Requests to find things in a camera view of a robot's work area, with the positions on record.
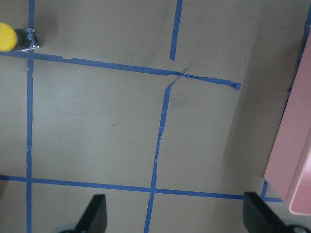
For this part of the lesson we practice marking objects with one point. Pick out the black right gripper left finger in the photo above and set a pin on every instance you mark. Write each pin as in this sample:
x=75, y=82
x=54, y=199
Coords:
x=94, y=218

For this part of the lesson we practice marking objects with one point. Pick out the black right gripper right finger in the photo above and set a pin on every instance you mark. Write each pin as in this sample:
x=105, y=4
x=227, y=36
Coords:
x=259, y=218

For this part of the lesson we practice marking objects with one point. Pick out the yellow push button switch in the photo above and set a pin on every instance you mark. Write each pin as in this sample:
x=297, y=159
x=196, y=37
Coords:
x=17, y=39

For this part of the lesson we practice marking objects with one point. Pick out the pink plastic bin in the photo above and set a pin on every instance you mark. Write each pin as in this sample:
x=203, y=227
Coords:
x=288, y=171

